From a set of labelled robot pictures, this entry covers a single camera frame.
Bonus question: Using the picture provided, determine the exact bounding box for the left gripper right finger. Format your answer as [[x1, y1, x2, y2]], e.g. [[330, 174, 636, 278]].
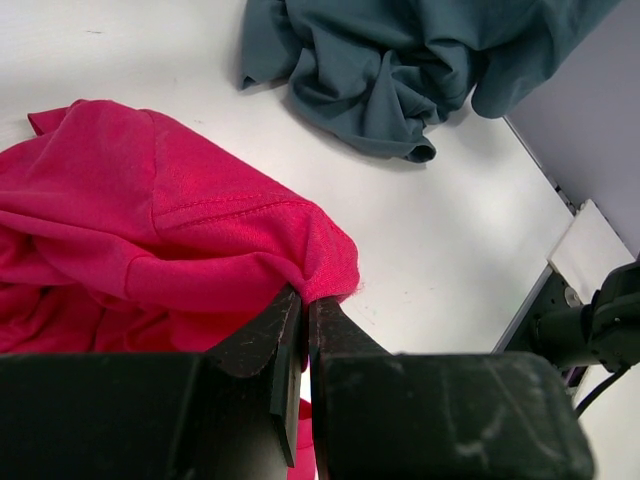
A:
[[308, 298, 595, 479]]

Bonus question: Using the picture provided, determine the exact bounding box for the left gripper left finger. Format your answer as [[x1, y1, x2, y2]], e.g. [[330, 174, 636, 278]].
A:
[[1, 288, 303, 479]]

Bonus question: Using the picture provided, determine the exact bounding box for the dark teal t shirt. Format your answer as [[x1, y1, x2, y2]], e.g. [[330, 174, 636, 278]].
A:
[[241, 0, 614, 163]]

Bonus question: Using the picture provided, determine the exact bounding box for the red t shirt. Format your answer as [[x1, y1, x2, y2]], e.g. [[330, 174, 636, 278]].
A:
[[1, 100, 359, 479]]

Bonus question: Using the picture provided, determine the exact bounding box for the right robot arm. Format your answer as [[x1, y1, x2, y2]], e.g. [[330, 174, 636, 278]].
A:
[[531, 261, 639, 416]]

